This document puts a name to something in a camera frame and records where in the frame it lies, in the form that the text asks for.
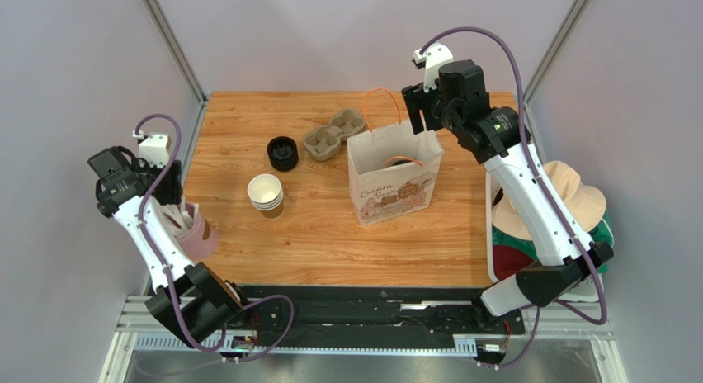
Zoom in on beige bucket hat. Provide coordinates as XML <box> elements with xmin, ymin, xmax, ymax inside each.
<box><xmin>493</xmin><ymin>160</ymin><xmax>606</xmax><ymax>241</ymax></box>

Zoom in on pink cup with straws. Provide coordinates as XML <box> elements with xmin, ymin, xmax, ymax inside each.
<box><xmin>159</xmin><ymin>201</ymin><xmax>219</xmax><ymax>262</ymax></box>

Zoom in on paper takeout bag orange handles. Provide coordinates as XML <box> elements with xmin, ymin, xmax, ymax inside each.
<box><xmin>347</xmin><ymin>87</ymin><xmax>444</xmax><ymax>227</ymax></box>

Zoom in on aluminium frame base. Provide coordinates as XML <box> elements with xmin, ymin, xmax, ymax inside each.
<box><xmin>98</xmin><ymin>296</ymin><xmax>630</xmax><ymax>383</ymax></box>

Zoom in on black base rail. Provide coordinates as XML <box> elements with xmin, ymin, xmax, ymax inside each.
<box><xmin>226</xmin><ymin>285</ymin><xmax>526</xmax><ymax>352</ymax></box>

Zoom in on single black cup lid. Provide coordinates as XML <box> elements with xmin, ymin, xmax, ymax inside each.
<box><xmin>385</xmin><ymin>158</ymin><xmax>413</xmax><ymax>168</ymax></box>

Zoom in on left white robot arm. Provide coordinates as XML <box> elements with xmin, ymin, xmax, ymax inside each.
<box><xmin>87</xmin><ymin>146</ymin><xmax>246</xmax><ymax>352</ymax></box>

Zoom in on dark red garment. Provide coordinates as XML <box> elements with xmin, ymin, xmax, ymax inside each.
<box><xmin>490</xmin><ymin>245</ymin><xmax>535</xmax><ymax>281</ymax></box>

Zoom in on stack of black lids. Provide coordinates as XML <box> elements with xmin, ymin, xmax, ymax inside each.
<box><xmin>267</xmin><ymin>136</ymin><xmax>299</xmax><ymax>172</ymax></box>

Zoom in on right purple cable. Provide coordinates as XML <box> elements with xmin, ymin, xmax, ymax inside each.
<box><xmin>418</xmin><ymin>26</ymin><xmax>609</xmax><ymax>371</ymax></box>

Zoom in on white plastic basket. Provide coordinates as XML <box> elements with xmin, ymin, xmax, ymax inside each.
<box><xmin>485</xmin><ymin>173</ymin><xmax>598</xmax><ymax>303</ymax></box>

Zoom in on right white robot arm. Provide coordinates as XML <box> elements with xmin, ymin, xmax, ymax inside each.
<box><xmin>402</xmin><ymin>58</ymin><xmax>614</xmax><ymax>321</ymax></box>

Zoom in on stack of paper cups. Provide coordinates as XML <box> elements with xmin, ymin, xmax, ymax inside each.
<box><xmin>247</xmin><ymin>174</ymin><xmax>285</xmax><ymax>219</ymax></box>

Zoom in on green garment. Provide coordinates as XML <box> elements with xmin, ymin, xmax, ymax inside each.
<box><xmin>492</xmin><ymin>212</ymin><xmax>614</xmax><ymax>261</ymax></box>

